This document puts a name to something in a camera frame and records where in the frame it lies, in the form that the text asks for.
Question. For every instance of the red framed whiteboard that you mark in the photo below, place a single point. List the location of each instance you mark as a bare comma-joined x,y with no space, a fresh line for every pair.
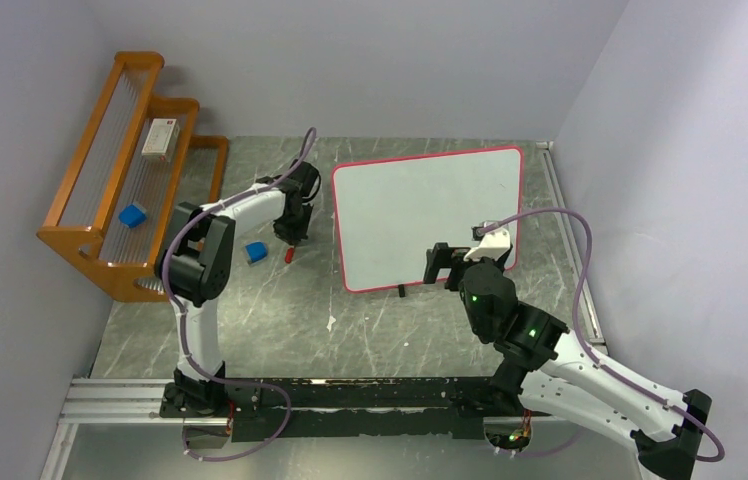
389,212

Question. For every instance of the orange wooden shelf rack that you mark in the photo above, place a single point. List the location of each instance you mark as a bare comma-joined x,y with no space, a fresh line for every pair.
107,173

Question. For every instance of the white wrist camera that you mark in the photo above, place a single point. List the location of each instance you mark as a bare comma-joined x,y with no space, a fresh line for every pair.
265,182
494,242

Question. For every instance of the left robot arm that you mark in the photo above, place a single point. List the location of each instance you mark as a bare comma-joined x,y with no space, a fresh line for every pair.
194,266

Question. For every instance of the red capped whiteboard marker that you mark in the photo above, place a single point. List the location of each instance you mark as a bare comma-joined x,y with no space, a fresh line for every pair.
289,256

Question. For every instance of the blue eraser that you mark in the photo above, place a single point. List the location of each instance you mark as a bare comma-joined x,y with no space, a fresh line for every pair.
255,252
132,216

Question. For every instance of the white red cardboard box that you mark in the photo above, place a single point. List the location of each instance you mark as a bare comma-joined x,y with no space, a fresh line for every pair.
161,140

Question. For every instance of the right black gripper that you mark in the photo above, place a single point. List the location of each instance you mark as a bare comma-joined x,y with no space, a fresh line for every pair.
442,256

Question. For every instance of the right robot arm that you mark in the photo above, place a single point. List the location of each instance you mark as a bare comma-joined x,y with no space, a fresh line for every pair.
547,366

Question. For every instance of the blue eraser on shelf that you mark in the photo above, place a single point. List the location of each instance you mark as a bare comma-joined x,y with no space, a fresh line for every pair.
132,216

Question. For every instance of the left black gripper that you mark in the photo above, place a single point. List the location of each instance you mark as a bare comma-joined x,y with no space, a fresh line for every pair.
293,236

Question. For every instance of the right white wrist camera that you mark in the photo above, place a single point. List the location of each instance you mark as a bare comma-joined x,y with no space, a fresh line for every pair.
494,242

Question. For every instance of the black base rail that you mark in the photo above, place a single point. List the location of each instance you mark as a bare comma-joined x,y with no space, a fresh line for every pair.
252,410

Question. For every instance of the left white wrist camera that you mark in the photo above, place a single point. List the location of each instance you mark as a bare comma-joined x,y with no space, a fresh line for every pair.
265,182

